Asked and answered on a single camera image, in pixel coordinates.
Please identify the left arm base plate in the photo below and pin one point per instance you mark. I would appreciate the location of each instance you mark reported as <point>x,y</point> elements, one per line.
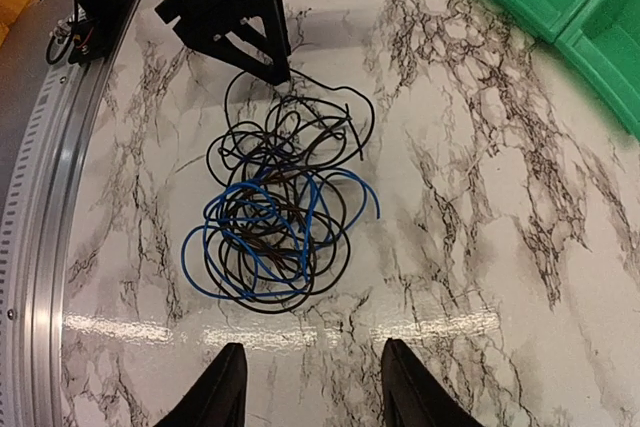
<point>78,42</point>

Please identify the aluminium front rail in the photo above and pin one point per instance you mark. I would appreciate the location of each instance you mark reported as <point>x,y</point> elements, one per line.
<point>40,321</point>

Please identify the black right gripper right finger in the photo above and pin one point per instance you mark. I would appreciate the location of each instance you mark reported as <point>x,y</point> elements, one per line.
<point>412,396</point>

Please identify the green bin left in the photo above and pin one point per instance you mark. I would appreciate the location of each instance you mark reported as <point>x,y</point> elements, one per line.
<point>602,43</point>

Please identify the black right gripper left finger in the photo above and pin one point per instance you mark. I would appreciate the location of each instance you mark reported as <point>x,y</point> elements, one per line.
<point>218,397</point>

